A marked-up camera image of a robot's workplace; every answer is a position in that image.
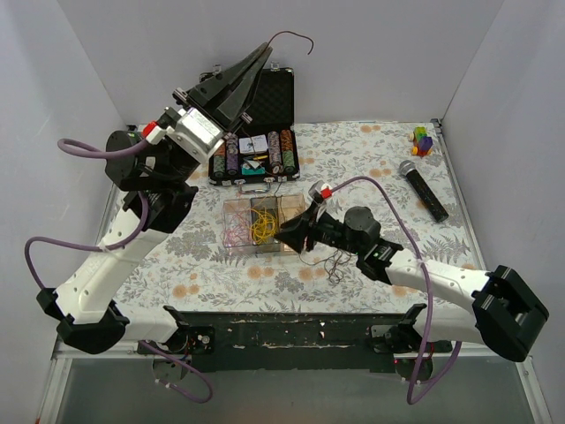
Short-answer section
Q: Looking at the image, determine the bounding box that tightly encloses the dark brown thin wire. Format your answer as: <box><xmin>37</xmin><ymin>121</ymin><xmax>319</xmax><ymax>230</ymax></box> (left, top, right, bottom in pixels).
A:
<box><xmin>237</xmin><ymin>30</ymin><xmax>358</xmax><ymax>284</ymax></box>

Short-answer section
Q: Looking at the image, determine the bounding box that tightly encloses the pink thin wire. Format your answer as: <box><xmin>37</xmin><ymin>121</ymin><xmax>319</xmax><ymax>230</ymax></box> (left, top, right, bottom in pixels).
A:
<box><xmin>222</xmin><ymin>207</ymin><xmax>252</xmax><ymax>248</ymax></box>

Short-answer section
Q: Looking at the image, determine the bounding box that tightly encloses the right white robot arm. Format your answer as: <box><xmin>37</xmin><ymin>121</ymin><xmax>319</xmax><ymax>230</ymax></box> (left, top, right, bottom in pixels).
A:
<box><xmin>275</xmin><ymin>207</ymin><xmax>549</xmax><ymax>362</ymax></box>

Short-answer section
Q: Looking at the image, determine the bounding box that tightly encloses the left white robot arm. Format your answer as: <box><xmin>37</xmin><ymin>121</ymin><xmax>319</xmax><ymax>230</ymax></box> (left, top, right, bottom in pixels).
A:
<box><xmin>37</xmin><ymin>43</ymin><xmax>272</xmax><ymax>354</ymax></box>

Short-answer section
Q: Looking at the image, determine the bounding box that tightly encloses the purple poker chip row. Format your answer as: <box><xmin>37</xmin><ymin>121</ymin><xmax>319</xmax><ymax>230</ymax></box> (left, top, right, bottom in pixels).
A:
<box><xmin>225</xmin><ymin>134</ymin><xmax>239</xmax><ymax>176</ymax></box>

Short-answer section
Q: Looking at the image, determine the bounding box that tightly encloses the white playing card deck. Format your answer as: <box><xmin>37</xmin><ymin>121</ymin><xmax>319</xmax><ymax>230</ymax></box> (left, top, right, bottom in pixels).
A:
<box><xmin>238</xmin><ymin>134</ymin><xmax>268</xmax><ymax>155</ymax></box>

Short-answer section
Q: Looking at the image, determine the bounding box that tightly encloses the clear plastic organizer box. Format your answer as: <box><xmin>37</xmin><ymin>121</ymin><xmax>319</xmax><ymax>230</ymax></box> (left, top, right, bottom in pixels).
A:
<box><xmin>222</xmin><ymin>194</ymin><xmax>305</xmax><ymax>255</ymax></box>

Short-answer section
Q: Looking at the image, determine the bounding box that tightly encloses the orange poker chip row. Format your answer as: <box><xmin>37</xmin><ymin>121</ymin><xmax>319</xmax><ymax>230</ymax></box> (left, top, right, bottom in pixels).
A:
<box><xmin>213</xmin><ymin>143</ymin><xmax>226</xmax><ymax>178</ymax></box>

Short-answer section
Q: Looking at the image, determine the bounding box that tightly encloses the black poker chip case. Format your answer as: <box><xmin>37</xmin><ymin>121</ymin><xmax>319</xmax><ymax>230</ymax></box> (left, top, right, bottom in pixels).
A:
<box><xmin>208</xmin><ymin>63</ymin><xmax>300</xmax><ymax>186</ymax></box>

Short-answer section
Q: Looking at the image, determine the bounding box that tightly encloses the grey poker chip row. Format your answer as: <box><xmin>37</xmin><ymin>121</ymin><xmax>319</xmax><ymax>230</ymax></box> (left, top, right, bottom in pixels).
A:
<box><xmin>267</xmin><ymin>131</ymin><xmax>283</xmax><ymax>174</ymax></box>

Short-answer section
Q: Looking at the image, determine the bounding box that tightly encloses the teal card box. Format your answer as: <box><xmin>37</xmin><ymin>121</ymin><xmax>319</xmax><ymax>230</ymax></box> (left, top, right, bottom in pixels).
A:
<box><xmin>241</xmin><ymin>160</ymin><xmax>266</xmax><ymax>176</ymax></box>

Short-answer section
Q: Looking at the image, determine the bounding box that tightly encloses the orange green chip row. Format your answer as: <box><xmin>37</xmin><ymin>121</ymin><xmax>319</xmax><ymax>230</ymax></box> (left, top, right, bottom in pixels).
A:
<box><xmin>280</xmin><ymin>130</ymin><xmax>296</xmax><ymax>173</ymax></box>

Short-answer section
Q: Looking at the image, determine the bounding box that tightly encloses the floral table mat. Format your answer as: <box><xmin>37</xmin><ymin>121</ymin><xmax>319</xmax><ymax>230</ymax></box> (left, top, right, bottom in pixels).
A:
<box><xmin>116</xmin><ymin>122</ymin><xmax>484</xmax><ymax>313</ymax></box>

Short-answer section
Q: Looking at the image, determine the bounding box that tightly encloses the black handheld microphone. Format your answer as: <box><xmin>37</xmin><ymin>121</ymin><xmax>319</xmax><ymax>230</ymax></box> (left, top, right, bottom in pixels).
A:
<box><xmin>399</xmin><ymin>160</ymin><xmax>449</xmax><ymax>223</ymax></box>

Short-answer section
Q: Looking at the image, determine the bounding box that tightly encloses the colourful toy block train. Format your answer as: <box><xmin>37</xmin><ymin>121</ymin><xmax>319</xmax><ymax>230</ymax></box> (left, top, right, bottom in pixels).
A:
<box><xmin>409</xmin><ymin>126</ymin><xmax>433</xmax><ymax>157</ymax></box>

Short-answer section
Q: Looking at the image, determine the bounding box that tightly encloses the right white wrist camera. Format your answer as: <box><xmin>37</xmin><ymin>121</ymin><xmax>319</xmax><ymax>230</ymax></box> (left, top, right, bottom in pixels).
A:
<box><xmin>308</xmin><ymin>180</ymin><xmax>332</xmax><ymax>213</ymax></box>

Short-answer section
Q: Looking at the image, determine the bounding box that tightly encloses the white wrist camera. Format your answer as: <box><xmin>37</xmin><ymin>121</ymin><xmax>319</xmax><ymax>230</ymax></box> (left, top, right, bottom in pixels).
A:
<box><xmin>308</xmin><ymin>180</ymin><xmax>332</xmax><ymax>213</ymax></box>
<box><xmin>169</xmin><ymin>107</ymin><xmax>225</xmax><ymax>163</ymax></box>

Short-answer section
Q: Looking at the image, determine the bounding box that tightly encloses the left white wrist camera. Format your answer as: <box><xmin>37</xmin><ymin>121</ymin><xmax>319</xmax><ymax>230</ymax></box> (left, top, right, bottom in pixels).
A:
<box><xmin>169</xmin><ymin>107</ymin><xmax>225</xmax><ymax>163</ymax></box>

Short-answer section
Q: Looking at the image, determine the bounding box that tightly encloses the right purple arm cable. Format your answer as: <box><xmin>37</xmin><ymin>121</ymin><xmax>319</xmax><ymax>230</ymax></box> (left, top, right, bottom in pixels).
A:
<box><xmin>326</xmin><ymin>176</ymin><xmax>463</xmax><ymax>405</ymax></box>

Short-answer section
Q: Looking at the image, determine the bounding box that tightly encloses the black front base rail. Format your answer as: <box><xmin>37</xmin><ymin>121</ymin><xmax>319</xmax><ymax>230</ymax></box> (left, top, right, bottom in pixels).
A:
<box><xmin>136</xmin><ymin>304</ymin><xmax>424</xmax><ymax>373</ymax></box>

